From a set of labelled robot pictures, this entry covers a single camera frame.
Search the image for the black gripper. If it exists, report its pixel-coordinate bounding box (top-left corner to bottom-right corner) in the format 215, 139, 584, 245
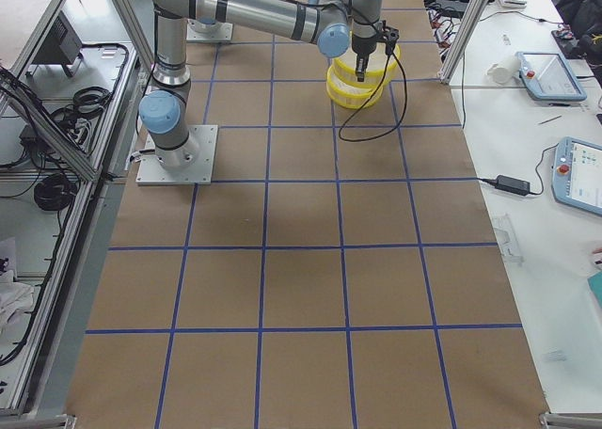
352, 20, 379, 82

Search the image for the yellow steamer layer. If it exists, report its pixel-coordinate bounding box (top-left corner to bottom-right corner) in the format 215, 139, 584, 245
332, 43, 400, 88
326, 66, 394, 109

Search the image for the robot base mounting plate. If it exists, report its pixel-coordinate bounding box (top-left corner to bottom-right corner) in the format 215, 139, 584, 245
136, 125, 218, 185

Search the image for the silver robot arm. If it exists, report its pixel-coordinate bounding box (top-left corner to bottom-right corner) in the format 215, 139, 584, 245
142, 0, 382, 181

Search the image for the white paper cup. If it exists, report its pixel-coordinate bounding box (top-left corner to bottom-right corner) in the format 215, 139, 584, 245
486, 56, 521, 85

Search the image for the blue teach pendant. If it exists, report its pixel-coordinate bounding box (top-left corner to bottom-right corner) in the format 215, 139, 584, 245
515, 52, 587, 104
552, 136, 602, 215

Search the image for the black power adapter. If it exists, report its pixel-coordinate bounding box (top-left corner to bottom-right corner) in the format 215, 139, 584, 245
495, 175, 531, 196

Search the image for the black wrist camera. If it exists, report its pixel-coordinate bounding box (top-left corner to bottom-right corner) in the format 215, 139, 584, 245
377, 20, 400, 57

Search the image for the black camera cable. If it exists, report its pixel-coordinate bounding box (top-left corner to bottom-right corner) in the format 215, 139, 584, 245
337, 47, 408, 143

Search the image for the aluminium frame post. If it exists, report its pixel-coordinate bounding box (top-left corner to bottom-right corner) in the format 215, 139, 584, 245
439, 0, 488, 85

